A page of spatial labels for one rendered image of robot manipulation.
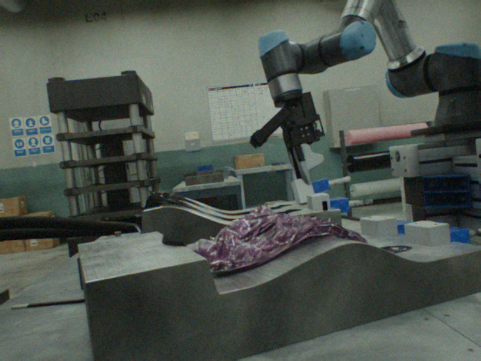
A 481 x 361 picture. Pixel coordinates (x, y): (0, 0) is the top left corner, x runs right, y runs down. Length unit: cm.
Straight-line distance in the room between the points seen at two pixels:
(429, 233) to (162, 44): 718
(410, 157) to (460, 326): 84
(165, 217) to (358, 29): 57
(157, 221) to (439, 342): 53
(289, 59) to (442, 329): 71
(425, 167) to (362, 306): 85
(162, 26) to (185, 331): 740
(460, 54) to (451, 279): 91
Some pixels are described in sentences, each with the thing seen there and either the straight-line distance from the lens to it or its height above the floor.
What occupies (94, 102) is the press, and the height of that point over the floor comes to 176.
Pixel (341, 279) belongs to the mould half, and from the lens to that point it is 54.
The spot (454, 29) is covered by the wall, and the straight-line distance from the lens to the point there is 876.
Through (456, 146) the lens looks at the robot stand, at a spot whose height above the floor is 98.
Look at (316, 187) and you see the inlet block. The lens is 104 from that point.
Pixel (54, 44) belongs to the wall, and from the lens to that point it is 802.
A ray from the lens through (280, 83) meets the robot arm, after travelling 106.
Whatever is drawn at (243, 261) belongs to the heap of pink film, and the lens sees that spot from 54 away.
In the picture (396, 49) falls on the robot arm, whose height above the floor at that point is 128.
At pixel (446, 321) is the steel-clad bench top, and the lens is 58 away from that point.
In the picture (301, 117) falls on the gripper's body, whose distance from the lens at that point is 106.
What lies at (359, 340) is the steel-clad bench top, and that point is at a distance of 53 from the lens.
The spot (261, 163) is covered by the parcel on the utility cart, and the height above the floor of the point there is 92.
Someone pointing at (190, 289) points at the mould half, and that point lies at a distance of 46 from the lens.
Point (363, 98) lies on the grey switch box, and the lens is 759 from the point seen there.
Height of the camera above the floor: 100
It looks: 3 degrees down
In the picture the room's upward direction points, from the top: 6 degrees counter-clockwise
